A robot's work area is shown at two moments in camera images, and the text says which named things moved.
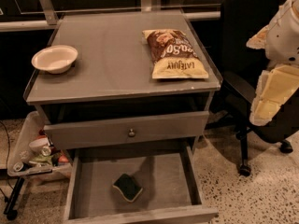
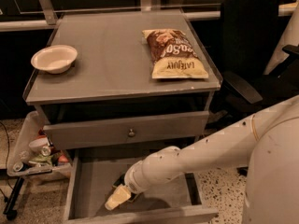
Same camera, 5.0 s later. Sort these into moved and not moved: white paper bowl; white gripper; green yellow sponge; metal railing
Moved: white gripper
Not moved: metal railing; white paper bowl; green yellow sponge
